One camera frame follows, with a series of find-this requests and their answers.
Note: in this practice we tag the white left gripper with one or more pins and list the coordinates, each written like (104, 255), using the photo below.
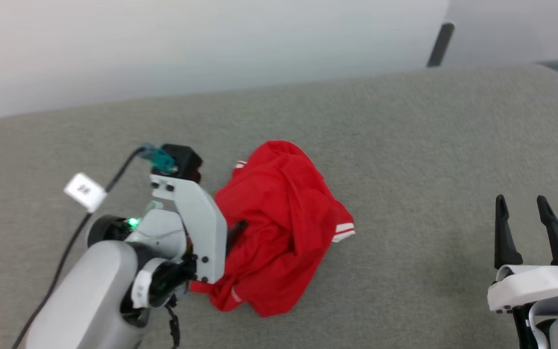
(206, 228)

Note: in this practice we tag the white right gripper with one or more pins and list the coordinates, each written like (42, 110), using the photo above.
(531, 286)

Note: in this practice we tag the red and white garment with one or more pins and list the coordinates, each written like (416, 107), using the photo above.
(279, 228)

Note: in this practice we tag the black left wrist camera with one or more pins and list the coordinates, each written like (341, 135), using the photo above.
(184, 160)

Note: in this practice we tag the black slanted post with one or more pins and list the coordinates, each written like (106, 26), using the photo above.
(440, 44)

